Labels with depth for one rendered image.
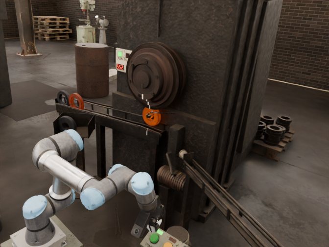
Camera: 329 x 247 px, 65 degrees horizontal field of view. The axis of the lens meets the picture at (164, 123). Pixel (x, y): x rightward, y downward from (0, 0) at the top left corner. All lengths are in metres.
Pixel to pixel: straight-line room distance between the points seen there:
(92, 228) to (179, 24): 1.61
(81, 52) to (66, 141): 3.49
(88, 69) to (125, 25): 2.59
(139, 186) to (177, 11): 1.27
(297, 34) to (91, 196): 7.10
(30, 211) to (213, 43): 1.41
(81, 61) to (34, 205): 3.45
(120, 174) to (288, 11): 7.04
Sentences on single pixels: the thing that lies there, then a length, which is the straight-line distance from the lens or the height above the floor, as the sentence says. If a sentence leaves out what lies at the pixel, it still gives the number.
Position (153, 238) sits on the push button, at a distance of 1.28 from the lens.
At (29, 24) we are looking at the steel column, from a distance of 8.69.
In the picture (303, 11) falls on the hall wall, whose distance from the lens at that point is 7.61.
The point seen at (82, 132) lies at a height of 0.60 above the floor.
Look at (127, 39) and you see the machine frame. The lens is 2.15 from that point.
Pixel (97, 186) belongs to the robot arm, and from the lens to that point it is 0.95.
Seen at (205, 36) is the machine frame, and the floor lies 1.42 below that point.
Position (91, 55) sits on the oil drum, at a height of 0.75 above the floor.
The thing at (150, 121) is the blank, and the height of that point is 0.77.
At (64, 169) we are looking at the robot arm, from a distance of 1.07.
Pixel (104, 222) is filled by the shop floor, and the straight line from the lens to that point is 2.21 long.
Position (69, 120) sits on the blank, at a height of 0.73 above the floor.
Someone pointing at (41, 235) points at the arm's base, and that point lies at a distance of 1.61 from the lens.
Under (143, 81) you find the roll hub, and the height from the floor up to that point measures 1.11.
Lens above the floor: 1.56
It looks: 24 degrees down
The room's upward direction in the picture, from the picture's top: 5 degrees clockwise
